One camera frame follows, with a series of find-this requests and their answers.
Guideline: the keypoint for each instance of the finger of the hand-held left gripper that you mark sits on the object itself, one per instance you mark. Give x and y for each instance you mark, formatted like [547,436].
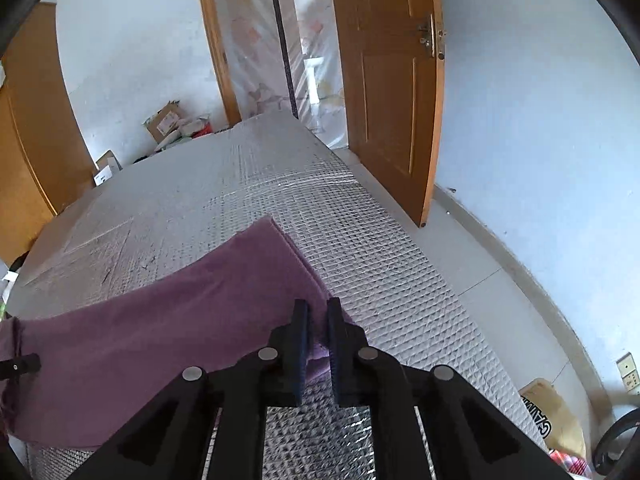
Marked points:
[20,366]

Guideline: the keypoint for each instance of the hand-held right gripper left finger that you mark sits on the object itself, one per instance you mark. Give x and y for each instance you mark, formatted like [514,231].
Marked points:
[301,355]

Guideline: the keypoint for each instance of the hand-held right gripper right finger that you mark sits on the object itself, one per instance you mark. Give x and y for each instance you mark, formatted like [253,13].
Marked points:
[334,355]

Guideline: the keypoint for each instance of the purple fleece pants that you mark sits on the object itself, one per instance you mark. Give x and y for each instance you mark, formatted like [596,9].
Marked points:
[150,335]

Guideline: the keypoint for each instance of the silver quilted mat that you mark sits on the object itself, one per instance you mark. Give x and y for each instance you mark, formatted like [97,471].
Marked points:
[225,185]

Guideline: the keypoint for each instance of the white carton box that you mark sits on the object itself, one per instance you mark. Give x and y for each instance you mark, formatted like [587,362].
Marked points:
[106,170]

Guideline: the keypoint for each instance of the brown printed cardboard box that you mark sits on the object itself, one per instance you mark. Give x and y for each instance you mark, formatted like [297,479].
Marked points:
[555,415]

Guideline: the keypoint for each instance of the wooden wardrobe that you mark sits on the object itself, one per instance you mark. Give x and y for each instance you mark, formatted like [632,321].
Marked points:
[35,135]

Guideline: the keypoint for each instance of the crumpled plastic bags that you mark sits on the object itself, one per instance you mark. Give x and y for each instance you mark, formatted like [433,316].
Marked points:
[187,132]

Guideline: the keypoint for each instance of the wooden door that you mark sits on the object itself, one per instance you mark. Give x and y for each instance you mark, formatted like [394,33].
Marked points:
[385,110]

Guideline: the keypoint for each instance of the open cardboard box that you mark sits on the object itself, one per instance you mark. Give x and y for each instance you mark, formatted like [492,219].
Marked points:
[162,122]

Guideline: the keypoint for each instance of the black pole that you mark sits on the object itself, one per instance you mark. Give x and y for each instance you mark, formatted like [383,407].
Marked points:
[282,35]

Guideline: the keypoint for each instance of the clear plastic door curtain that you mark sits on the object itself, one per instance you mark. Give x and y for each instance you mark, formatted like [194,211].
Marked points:
[250,35]

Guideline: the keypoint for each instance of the brass door lock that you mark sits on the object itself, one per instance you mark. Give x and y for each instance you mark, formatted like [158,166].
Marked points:
[432,35]

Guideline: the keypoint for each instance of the wall socket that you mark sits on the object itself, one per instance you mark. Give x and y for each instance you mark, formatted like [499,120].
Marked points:
[629,372]

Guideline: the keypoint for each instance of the wooden door frame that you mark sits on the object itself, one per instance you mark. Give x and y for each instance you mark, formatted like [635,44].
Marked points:
[217,50]

